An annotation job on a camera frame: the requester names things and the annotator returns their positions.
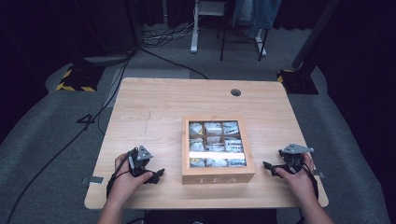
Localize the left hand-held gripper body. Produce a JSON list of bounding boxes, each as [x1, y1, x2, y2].
[[127, 145, 154, 178]]

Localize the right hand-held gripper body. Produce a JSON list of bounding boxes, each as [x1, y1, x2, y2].
[[277, 143, 315, 174]]

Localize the wooden tea box glass lid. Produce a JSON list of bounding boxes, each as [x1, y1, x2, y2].
[[181, 115, 257, 186]]

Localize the person's right hand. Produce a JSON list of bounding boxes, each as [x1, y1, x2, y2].
[[275, 153, 316, 204]]

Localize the person's left hand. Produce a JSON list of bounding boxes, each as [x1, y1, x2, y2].
[[106, 153, 154, 203]]

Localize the group of tea bags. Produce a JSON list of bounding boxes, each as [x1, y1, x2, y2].
[[188, 121, 248, 169]]

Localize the person's dark clothing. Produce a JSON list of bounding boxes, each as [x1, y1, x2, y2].
[[143, 208, 278, 224]]

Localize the black yellow striped stand base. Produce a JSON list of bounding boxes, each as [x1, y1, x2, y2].
[[55, 63, 106, 93], [276, 68, 319, 95]]

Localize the slanted black stand pole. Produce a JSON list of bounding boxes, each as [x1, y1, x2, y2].
[[291, 0, 342, 71]]

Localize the black metal stool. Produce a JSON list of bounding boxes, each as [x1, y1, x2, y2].
[[217, 18, 271, 63]]

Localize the white desk leg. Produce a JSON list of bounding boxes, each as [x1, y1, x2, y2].
[[190, 0, 227, 55]]

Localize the blue denim cloth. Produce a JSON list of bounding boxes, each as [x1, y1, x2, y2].
[[232, 0, 283, 39]]

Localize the right hand-held gripper black cable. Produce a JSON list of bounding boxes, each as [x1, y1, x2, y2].
[[299, 161, 319, 201]]

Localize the hand-held gripper black cable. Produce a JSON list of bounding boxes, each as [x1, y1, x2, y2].
[[299, 161, 319, 201], [106, 151, 132, 199]]

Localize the left hand-held gripper black cable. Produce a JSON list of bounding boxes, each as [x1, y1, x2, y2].
[[106, 151, 132, 199]]

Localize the long black floor cable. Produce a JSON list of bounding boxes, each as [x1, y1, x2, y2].
[[5, 46, 141, 224]]

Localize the bundle of floor cables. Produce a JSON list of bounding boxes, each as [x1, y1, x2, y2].
[[140, 22, 195, 49]]

